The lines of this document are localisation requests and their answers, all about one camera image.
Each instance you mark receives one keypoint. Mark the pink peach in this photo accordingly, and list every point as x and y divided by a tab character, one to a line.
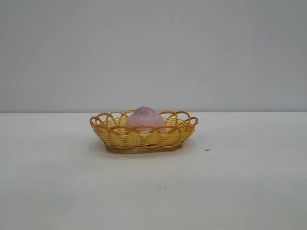
146	119

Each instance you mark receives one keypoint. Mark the yellow woven plastic basket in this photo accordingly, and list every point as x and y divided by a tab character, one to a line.
144	141

